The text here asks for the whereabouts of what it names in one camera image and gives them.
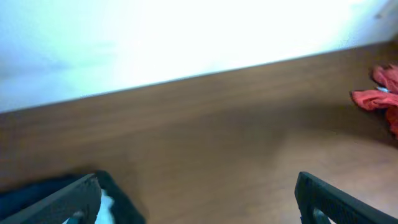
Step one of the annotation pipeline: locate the red printed t-shirt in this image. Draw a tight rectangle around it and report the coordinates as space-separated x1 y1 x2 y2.
350 64 397 139

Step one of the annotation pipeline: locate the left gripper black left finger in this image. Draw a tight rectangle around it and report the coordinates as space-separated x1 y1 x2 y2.
1 174 101 224

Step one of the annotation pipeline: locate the folded grey garment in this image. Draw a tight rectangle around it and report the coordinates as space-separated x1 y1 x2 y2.
63 189 114 224

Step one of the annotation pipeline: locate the folded navy blue garment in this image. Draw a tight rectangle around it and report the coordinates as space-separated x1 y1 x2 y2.
0 169 147 224

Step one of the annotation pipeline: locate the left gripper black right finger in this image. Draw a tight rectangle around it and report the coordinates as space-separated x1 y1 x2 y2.
294 172 397 224

